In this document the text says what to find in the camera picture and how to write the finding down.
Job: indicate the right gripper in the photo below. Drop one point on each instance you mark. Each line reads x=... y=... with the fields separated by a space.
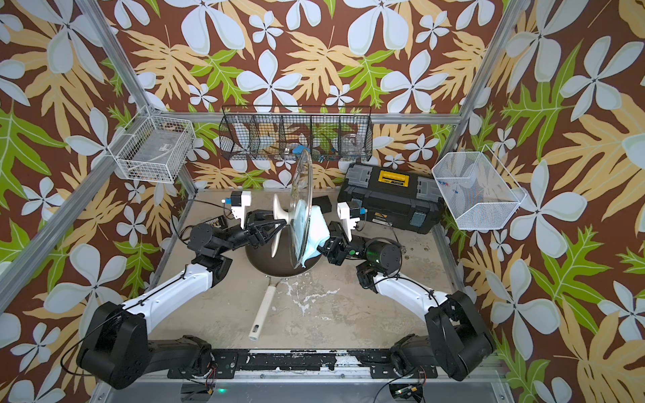
x=338 y=249

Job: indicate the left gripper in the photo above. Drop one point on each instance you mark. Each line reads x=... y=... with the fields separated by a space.
x=252 y=235

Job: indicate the light blue cloth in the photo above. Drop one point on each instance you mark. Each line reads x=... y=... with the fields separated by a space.
x=313 y=237

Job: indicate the glass pot lid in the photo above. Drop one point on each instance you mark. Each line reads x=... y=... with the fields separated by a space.
x=301 y=189

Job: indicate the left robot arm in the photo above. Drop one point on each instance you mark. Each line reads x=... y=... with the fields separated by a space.
x=117 y=349

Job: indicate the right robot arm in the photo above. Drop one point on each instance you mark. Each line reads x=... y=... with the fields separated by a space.
x=457 y=339

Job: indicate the small black box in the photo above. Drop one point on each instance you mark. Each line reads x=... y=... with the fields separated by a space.
x=324 y=203

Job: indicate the blue object in basket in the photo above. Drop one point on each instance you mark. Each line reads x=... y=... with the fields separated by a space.
x=300 y=150

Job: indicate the black toolbox yellow label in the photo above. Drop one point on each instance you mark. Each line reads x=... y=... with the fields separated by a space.
x=401 y=200

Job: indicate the dark frying pan white handle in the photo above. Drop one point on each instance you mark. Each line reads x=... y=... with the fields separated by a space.
x=278 y=261

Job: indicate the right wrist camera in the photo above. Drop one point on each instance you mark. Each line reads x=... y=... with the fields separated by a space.
x=350 y=213

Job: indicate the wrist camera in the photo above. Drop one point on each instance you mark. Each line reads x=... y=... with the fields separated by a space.
x=239 y=202
x=350 y=213

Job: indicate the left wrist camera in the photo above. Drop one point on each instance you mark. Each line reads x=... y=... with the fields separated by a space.
x=239 y=202

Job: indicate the black wire basket rear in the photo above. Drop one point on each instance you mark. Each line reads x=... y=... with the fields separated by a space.
x=331 y=133

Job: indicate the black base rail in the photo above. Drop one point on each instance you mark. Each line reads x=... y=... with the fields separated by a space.
x=379 y=363

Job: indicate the white wire basket left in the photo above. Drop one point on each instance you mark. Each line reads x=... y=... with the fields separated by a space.
x=153 y=147

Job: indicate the white wire basket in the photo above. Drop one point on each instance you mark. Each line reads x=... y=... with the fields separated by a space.
x=479 y=191
x=153 y=147

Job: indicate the white wire basket right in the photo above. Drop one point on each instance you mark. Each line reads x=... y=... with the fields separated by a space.
x=479 y=191

